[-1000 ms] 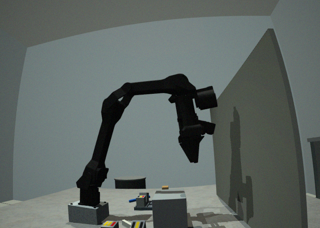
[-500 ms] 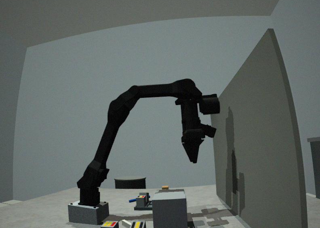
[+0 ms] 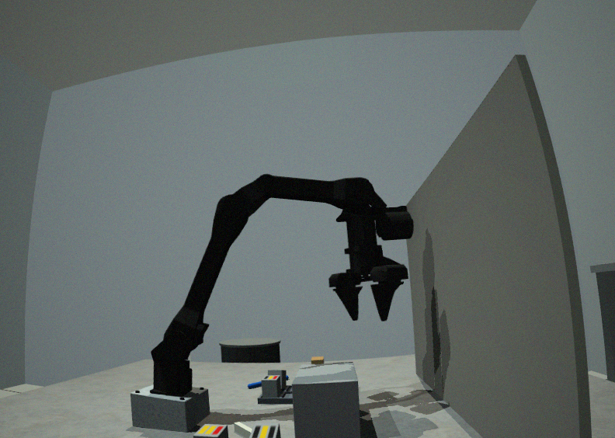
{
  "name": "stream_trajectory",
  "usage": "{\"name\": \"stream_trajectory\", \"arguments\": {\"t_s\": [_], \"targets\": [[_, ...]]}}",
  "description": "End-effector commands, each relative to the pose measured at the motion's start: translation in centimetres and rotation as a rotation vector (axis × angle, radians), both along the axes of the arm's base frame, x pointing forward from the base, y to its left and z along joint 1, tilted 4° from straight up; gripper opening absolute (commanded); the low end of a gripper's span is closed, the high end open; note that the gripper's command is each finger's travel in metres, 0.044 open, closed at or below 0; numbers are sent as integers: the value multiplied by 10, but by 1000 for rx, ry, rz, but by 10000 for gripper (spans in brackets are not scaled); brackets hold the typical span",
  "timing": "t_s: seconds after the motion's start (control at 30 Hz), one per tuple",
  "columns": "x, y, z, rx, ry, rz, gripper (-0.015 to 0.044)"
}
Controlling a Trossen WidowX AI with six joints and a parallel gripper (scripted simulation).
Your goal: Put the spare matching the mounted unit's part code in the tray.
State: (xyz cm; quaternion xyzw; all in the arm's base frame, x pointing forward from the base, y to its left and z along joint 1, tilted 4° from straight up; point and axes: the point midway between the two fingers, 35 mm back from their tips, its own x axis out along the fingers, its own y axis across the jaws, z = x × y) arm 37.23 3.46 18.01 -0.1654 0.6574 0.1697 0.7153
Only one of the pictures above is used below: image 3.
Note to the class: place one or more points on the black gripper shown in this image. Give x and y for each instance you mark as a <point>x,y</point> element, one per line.
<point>363,259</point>

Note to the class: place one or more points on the grey flat panel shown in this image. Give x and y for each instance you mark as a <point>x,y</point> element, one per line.
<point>497,312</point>

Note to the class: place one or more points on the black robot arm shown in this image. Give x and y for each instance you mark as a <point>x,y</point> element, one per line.
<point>172,375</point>

